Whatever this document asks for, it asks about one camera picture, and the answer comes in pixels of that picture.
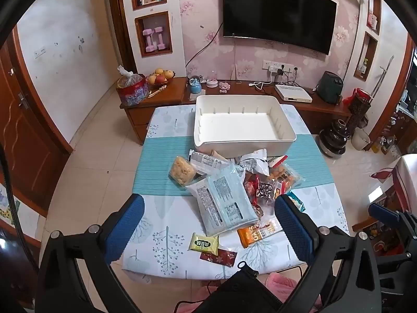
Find dark green air fryer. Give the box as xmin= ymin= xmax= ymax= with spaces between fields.
xmin=317 ymin=71 xmax=345 ymax=105

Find white plastic storage bin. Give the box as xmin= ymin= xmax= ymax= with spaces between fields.
xmin=194 ymin=94 xmax=297 ymax=155

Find black curved television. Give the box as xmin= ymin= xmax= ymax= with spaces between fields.
xmin=222 ymin=0 xmax=338 ymax=55

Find small dark red packet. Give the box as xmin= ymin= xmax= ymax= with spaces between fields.
xmin=199 ymin=249 xmax=237 ymax=267

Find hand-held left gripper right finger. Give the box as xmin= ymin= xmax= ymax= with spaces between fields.
xmin=274 ymin=194 xmax=382 ymax=313

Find white set-top box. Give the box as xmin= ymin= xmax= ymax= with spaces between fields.
xmin=274 ymin=84 xmax=313 ymax=104

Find white wall sockets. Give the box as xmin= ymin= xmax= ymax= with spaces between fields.
xmin=262 ymin=60 xmax=299 ymax=74

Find pink dumbbell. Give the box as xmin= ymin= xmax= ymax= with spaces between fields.
xmin=154 ymin=26 xmax=167 ymax=50
xmin=143 ymin=29 xmax=157 ymax=53

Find small yellow green packet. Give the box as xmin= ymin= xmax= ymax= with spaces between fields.
xmin=189 ymin=232 xmax=220 ymax=255

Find wooden massage stick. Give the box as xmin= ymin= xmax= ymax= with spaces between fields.
xmin=148 ymin=85 xmax=169 ymax=99

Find wooden television cabinet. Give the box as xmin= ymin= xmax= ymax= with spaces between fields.
xmin=119 ymin=76 xmax=352 ymax=146

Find black television cable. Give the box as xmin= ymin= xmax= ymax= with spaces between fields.
xmin=185 ymin=23 xmax=224 ymax=77

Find black stacked pot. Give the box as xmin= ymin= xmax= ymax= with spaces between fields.
xmin=317 ymin=119 xmax=351 ymax=159

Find orange and white snack packet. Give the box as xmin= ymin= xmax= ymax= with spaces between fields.
xmin=237 ymin=218 xmax=283 ymax=249

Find red tin in plastic bag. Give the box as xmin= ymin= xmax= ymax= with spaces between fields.
xmin=116 ymin=65 xmax=149 ymax=106

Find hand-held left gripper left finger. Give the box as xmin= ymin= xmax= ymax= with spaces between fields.
xmin=34 ymin=194 xmax=145 ymax=313

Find dark snack packet red print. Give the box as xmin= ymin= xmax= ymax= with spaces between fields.
xmin=244 ymin=174 xmax=281 ymax=207

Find clear packet of orange cookies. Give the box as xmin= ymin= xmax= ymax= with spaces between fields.
xmin=267 ymin=165 xmax=302 ymax=190

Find wooden door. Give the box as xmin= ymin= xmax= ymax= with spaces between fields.
xmin=0 ymin=31 xmax=74 ymax=218

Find black bag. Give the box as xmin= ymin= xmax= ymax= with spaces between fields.
xmin=195 ymin=261 xmax=285 ymax=313

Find puffed rice cake packet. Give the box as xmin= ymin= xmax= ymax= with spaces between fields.
xmin=168 ymin=156 xmax=198 ymax=186

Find blue snow globe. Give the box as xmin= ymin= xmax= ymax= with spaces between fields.
xmin=188 ymin=76 xmax=203 ymax=96

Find white bucket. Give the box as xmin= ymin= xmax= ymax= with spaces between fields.
xmin=351 ymin=127 xmax=372 ymax=151

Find large light blue packet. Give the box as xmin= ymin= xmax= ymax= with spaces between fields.
xmin=186 ymin=165 xmax=259 ymax=236

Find bowl of fruit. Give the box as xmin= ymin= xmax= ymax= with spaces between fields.
xmin=146 ymin=68 xmax=175 ymax=87

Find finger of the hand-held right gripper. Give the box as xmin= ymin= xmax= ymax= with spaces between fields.
xmin=368 ymin=202 xmax=401 ymax=225

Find small teal and white packet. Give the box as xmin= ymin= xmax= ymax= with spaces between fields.
xmin=287 ymin=192 xmax=307 ymax=212

